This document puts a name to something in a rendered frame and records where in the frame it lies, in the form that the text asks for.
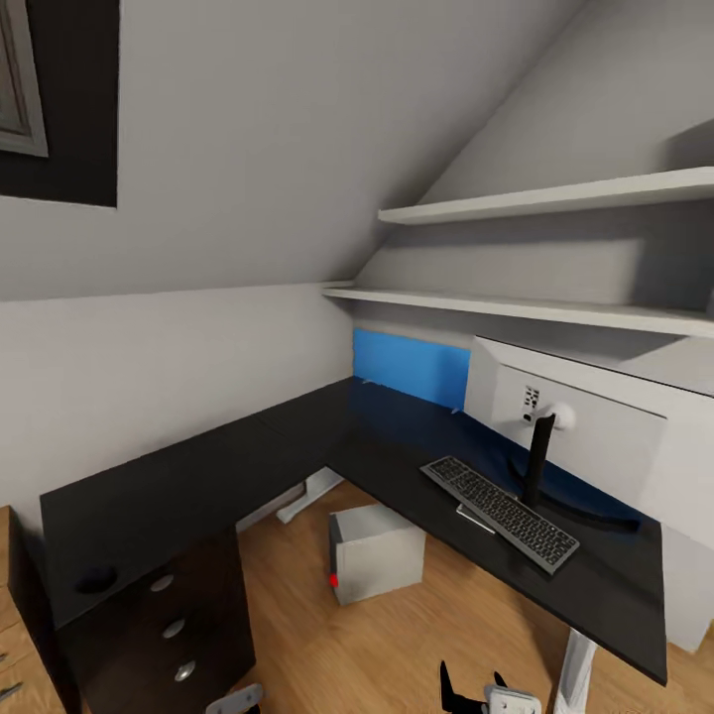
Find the notebook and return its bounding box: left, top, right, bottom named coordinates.
left=457, top=504, right=496, bottom=534

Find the keyboard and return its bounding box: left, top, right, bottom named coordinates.
left=420, top=455, right=579, bottom=575

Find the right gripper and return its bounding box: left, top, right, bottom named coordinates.
left=440, top=661, right=507, bottom=714

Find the mouse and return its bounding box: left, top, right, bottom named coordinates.
left=72, top=562, right=116, bottom=588

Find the monitor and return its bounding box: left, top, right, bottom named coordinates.
left=463, top=335, right=714, bottom=549

